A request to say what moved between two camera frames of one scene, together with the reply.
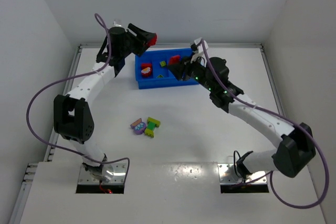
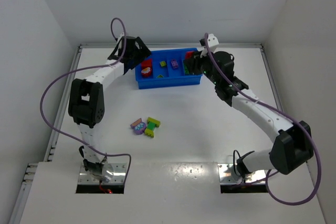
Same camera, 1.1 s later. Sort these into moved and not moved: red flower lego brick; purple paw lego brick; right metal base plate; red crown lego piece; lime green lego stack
Moved: red crown lego piece
Not moved: red flower lego brick; purple paw lego brick; right metal base plate; lime green lego stack
